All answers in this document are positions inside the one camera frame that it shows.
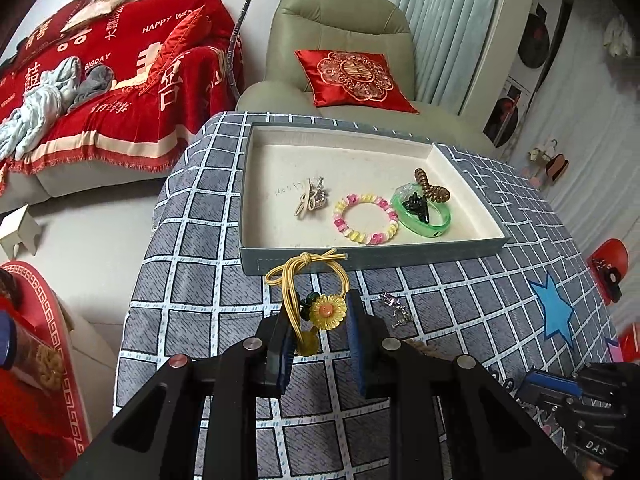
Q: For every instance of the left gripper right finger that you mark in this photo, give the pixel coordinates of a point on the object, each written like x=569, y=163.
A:
x=365, y=333

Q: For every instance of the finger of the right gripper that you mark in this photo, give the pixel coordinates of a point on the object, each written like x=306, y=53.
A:
x=542, y=388

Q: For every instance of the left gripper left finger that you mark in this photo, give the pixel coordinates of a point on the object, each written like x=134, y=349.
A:
x=280, y=352

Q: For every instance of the silver pink charm jewelry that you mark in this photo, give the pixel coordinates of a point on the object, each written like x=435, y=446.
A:
x=397, y=313

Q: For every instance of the grey jewelry tray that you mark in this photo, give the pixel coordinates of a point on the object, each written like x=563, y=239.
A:
x=361, y=171

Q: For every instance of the right hand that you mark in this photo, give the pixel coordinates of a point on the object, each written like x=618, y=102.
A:
x=596, y=471

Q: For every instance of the red plastic stool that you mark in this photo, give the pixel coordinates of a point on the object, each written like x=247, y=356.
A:
x=609, y=265

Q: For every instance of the silver hair clip in tray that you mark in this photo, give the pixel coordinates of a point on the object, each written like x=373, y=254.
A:
x=314, y=197

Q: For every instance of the black claw hair clip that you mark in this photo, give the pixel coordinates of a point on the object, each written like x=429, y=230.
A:
x=418, y=206

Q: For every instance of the green bangle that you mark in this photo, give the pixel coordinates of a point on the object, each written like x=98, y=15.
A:
x=440, y=217

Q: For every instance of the red round rug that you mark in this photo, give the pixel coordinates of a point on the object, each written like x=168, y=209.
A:
x=43, y=416

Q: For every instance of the red sofa blanket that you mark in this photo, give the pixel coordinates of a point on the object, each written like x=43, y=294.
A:
x=123, y=127

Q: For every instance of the red embroidered cushion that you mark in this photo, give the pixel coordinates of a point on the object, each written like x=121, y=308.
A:
x=352, y=78

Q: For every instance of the small white stool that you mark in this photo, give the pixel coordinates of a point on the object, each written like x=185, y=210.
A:
x=19, y=228

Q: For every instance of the grey garment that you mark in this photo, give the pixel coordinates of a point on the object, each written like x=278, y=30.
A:
x=98, y=80

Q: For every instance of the red diamond cushion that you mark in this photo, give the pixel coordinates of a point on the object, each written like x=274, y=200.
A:
x=189, y=32

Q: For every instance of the green armchair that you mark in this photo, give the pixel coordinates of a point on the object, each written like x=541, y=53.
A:
x=369, y=26

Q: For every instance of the light blue clothes pile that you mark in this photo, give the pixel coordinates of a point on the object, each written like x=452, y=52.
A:
x=42, y=105

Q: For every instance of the light blue curtain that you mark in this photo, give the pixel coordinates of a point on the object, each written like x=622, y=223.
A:
x=448, y=39

